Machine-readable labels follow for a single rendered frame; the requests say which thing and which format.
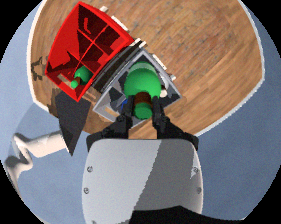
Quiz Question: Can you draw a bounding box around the grey plastic crate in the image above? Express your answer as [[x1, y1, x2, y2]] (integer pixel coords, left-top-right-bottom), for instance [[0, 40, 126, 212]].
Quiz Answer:
[[92, 48, 183, 122]]

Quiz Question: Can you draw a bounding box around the red crate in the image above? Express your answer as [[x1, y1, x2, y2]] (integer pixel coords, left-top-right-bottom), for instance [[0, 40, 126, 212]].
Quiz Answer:
[[45, 1, 135, 102]]

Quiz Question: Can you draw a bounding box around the green bottle with light green label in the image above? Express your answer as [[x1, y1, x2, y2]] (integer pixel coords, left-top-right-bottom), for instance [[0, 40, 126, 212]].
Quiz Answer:
[[71, 66, 94, 88]]

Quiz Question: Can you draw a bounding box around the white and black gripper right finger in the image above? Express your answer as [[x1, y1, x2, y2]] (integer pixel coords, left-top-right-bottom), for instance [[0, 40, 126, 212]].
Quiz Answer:
[[152, 96, 199, 152]]

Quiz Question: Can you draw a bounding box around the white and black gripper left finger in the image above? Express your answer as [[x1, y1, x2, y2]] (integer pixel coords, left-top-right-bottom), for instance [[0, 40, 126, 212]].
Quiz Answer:
[[86, 95, 134, 153]]

